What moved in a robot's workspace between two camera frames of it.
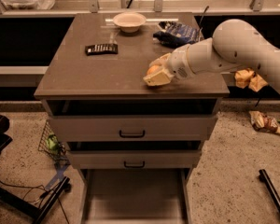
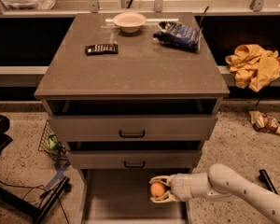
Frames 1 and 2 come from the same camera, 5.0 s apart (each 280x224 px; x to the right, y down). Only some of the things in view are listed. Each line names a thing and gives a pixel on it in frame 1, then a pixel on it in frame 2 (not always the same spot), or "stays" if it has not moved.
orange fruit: x=154 y=68 to x=157 y=189
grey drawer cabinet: x=136 y=146 stays
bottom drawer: x=136 y=195 stays
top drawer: x=135 y=128 stays
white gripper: x=178 y=63 to x=181 y=188
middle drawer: x=134 y=159 stays
